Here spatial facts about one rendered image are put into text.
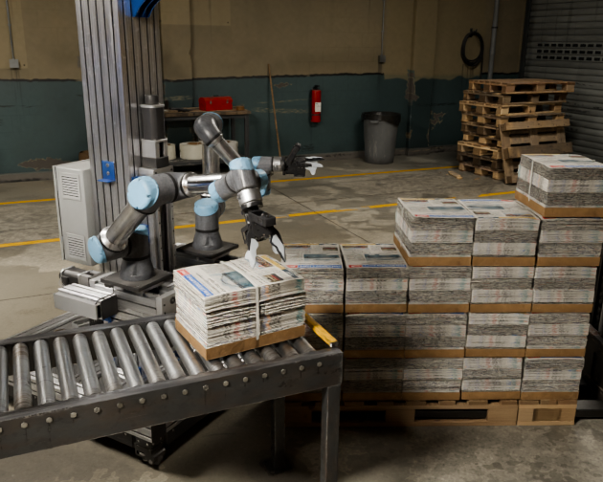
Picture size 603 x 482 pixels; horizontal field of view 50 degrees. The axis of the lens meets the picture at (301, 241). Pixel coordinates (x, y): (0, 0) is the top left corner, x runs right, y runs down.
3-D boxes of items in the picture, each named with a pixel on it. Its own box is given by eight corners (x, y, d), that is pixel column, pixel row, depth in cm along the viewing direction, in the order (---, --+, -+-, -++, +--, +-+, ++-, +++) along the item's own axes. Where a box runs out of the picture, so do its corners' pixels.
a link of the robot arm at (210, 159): (197, 223, 325) (193, 113, 309) (204, 215, 339) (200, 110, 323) (221, 223, 324) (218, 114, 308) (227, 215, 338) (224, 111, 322)
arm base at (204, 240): (186, 247, 319) (185, 228, 316) (205, 239, 332) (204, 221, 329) (210, 252, 312) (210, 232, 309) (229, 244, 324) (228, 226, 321)
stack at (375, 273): (280, 386, 350) (280, 241, 325) (493, 385, 353) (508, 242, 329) (280, 427, 313) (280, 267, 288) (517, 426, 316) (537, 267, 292)
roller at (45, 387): (48, 349, 228) (47, 337, 226) (58, 418, 187) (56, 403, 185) (33, 352, 226) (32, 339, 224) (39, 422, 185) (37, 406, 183)
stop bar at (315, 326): (290, 301, 259) (290, 296, 259) (339, 346, 221) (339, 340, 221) (282, 302, 258) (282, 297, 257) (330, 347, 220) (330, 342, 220)
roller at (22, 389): (29, 353, 225) (27, 339, 224) (33, 423, 184) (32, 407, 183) (13, 355, 223) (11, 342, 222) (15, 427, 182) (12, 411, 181)
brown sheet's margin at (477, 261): (452, 241, 327) (453, 232, 326) (508, 241, 328) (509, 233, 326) (471, 266, 291) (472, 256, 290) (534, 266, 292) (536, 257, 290)
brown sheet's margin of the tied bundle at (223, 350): (215, 318, 240) (214, 308, 239) (250, 349, 217) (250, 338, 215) (174, 328, 232) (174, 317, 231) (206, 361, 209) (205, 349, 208)
